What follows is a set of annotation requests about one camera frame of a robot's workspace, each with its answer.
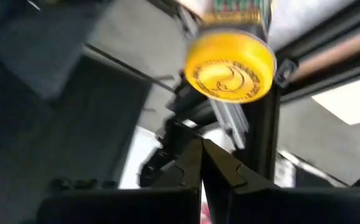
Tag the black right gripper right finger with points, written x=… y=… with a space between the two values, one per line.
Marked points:
x=230 y=186

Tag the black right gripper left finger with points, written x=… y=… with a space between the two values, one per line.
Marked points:
x=180 y=186

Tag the yellow lid spice jar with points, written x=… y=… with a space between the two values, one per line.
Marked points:
x=230 y=68

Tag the silver frame bracket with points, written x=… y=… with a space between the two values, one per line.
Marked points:
x=230 y=124

